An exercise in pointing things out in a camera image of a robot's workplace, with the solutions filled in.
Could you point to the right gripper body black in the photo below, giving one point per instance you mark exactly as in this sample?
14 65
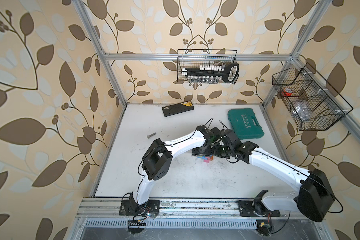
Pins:
220 149

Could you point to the green plastic tool case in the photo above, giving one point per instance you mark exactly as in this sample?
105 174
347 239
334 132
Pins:
245 124

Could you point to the black socket tool set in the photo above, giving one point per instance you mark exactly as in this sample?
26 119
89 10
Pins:
227 73

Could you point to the black wire basket right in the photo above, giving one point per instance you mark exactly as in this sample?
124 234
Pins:
327 104

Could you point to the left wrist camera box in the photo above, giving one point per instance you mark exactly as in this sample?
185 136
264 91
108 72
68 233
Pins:
213 132

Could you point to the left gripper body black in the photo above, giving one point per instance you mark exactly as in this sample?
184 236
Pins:
203 151

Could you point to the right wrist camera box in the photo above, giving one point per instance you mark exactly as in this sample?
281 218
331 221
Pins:
230 138

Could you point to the black wire basket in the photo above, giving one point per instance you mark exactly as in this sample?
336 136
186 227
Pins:
193 58
327 104

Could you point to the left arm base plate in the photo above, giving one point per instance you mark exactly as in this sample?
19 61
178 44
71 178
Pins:
130 208

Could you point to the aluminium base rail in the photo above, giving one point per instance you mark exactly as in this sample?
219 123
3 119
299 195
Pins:
175 208

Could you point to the metal bolt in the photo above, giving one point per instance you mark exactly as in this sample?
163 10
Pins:
151 135

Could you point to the red tape roll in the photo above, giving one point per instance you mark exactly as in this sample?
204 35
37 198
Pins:
287 92

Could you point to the black wire basket centre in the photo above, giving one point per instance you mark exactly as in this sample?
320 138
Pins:
193 58

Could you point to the clear plastic bag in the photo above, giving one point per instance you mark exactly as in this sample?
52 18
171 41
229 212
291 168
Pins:
301 110

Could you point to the black yellow tool case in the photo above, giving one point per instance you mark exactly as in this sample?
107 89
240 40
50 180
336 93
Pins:
177 108

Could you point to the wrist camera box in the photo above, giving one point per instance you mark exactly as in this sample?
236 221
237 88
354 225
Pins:
230 138
213 132

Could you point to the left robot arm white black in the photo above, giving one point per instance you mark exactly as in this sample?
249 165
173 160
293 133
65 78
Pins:
156 161

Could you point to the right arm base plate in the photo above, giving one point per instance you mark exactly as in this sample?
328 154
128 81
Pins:
249 208

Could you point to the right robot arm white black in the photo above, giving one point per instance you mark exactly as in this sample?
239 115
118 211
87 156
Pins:
312 194

